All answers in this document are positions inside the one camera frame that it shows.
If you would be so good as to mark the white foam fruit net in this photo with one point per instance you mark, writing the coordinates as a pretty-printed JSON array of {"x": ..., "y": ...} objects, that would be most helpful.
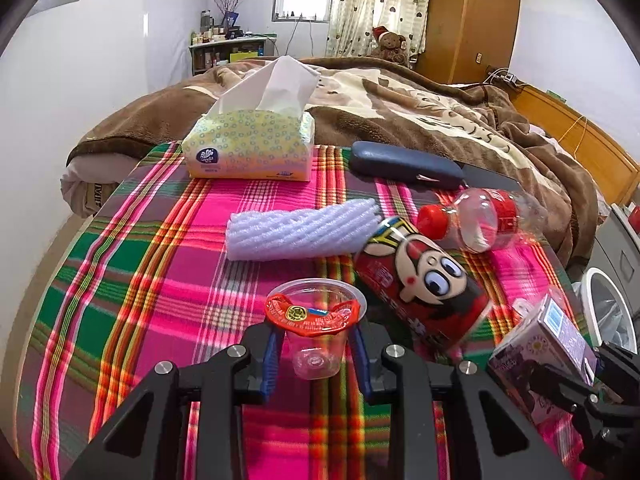
[{"x": 300, "y": 230}]

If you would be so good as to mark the dark blue glasses case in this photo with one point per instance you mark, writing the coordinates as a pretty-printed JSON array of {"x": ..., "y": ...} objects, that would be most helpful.
[{"x": 400, "y": 162}]

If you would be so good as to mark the clear plastic bottle red label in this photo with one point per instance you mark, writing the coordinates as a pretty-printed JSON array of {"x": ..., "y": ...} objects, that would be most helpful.
[{"x": 485, "y": 220}]

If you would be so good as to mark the cluttered shelf with bottles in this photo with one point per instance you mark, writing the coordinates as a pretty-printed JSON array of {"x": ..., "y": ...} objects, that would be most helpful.
[{"x": 225, "y": 55}]

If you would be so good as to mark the white round trash bin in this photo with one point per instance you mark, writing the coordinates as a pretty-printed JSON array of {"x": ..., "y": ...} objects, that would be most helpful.
[{"x": 595, "y": 295}]

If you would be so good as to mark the brown teddy bear red hat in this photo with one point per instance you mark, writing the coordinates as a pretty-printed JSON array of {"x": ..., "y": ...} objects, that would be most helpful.
[{"x": 390, "y": 46}]

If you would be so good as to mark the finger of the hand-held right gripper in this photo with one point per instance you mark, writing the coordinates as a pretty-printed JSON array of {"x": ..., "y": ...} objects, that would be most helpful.
[
  {"x": 565, "y": 390},
  {"x": 620, "y": 362}
]

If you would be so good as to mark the green patterned tissue pack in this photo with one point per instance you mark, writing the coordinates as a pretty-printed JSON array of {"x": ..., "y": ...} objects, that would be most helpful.
[{"x": 250, "y": 140}]

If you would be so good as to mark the vase of dry branches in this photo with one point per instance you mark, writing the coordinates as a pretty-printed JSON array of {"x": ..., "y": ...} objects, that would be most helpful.
[{"x": 231, "y": 2}]

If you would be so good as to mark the small wall window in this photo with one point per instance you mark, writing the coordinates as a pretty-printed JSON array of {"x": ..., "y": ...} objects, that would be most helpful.
[{"x": 302, "y": 0}]

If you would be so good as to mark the red box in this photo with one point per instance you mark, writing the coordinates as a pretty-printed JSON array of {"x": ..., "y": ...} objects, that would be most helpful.
[{"x": 635, "y": 219}]

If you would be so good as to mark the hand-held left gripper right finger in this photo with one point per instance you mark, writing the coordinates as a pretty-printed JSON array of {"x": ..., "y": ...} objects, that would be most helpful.
[{"x": 361, "y": 360}]

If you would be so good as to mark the clear plastic cup red lid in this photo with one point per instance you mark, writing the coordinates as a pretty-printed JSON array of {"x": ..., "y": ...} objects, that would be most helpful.
[{"x": 312, "y": 317}]

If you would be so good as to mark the heart patterned curtain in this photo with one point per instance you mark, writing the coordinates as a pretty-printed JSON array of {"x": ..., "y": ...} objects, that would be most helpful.
[{"x": 375, "y": 5}]

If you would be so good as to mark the grey drawer cabinet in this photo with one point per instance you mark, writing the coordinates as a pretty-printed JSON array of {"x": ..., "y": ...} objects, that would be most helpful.
[{"x": 617, "y": 250}]

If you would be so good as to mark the power strip with plugs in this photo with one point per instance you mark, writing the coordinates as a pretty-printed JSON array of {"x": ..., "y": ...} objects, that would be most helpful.
[{"x": 504, "y": 78}]

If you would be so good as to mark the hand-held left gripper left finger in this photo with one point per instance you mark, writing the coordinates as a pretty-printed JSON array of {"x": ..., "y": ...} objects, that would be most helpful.
[{"x": 270, "y": 360}]

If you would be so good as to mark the purple drink carton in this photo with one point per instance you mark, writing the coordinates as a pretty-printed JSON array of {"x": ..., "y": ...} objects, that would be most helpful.
[{"x": 550, "y": 345}]

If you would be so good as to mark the black flat pad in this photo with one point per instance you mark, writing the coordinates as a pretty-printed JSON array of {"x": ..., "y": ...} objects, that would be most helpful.
[{"x": 492, "y": 179}]

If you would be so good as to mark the brown patterned blanket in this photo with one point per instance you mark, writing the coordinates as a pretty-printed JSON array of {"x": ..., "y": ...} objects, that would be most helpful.
[{"x": 425, "y": 105}]

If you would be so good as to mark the red cartoon milk can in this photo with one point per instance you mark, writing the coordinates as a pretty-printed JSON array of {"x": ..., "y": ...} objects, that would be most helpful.
[{"x": 420, "y": 285}]

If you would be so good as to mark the wooden bed headboard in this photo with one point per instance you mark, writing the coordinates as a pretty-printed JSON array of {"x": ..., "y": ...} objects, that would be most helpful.
[{"x": 580, "y": 130}]

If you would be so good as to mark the wooden wardrobe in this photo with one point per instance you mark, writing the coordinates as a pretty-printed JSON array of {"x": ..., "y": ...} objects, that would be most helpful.
[{"x": 470, "y": 15}]

